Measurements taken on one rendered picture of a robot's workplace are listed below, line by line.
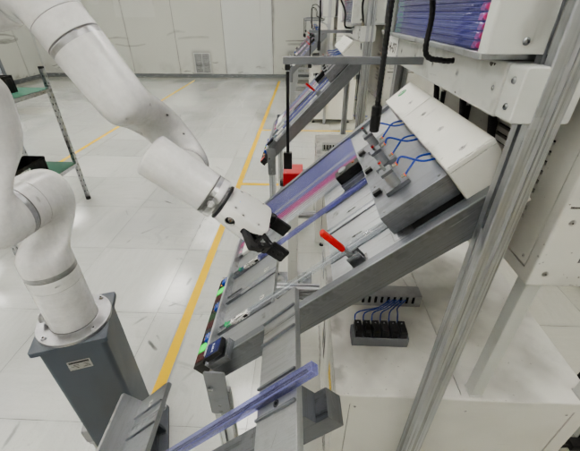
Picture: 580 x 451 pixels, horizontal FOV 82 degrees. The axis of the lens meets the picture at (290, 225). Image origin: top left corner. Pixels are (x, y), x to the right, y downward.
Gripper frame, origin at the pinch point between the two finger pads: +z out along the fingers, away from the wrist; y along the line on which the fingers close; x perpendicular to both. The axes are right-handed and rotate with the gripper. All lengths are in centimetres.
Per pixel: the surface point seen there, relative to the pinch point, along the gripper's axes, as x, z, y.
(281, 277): 85, 56, 102
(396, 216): -21.1, 10.1, -5.9
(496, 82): -44.9, 3.3, -8.3
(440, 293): -1, 66, 28
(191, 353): 111, 23, 45
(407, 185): -25.8, 9.5, -1.7
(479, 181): -34.6, 14.3, -7.9
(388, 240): -16.2, 13.9, -4.7
